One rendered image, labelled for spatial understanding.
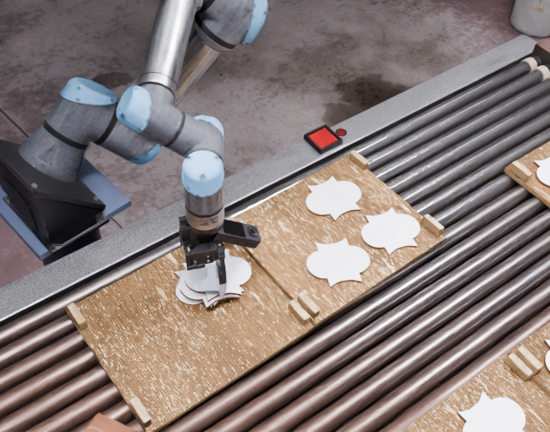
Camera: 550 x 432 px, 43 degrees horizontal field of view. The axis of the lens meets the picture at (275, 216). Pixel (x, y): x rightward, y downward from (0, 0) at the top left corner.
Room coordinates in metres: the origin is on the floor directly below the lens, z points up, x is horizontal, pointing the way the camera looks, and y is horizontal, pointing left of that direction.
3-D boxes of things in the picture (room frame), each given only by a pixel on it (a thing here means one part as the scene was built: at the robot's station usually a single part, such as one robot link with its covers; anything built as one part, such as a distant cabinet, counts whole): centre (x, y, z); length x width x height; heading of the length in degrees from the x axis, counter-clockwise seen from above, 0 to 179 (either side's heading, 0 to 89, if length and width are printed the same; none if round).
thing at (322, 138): (1.41, -0.12, 0.92); 0.06 x 0.06 x 0.01; 39
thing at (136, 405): (0.59, 0.24, 0.95); 0.06 x 0.02 x 0.03; 40
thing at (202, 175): (0.90, 0.14, 1.28); 0.09 x 0.08 x 0.11; 5
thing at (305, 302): (0.86, -0.08, 0.95); 0.06 x 0.02 x 0.03; 40
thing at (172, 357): (0.81, 0.17, 0.93); 0.41 x 0.35 x 0.02; 130
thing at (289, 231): (1.08, -0.15, 0.93); 0.41 x 0.35 x 0.02; 130
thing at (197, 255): (0.89, 0.14, 1.12); 0.09 x 0.08 x 0.12; 109
